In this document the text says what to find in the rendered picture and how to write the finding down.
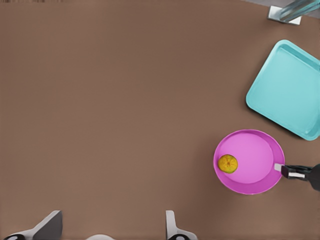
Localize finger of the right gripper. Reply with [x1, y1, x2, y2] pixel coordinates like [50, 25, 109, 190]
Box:
[281, 171, 309, 181]
[274, 163, 313, 174]

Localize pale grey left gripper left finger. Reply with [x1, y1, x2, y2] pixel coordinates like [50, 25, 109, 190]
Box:
[2, 209, 63, 240]

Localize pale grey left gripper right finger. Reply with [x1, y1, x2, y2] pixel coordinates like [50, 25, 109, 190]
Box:
[165, 209, 198, 240]

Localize pink round plate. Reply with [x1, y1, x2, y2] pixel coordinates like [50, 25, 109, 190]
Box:
[213, 129, 286, 196]

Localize small orange fruit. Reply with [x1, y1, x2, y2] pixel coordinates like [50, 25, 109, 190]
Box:
[217, 154, 239, 174]

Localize teal rectangular tray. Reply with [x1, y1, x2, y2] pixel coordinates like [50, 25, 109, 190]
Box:
[245, 39, 320, 141]

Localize silver frame post with foot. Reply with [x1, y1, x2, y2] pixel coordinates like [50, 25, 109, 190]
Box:
[268, 0, 320, 26]

